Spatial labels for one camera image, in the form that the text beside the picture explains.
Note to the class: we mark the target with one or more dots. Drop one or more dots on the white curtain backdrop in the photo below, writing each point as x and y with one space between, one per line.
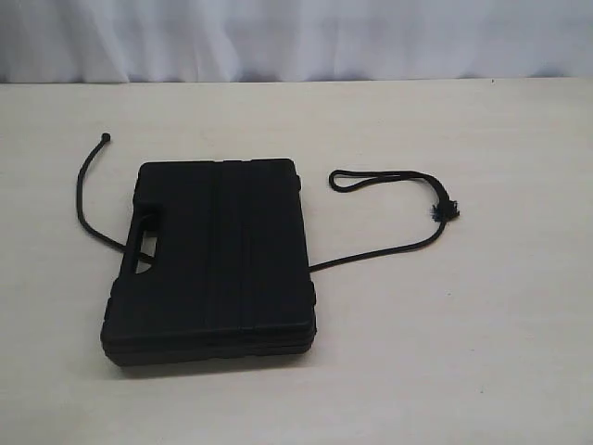
292 41

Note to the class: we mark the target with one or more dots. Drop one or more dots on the black plastic carrying case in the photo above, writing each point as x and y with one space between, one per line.
215 265

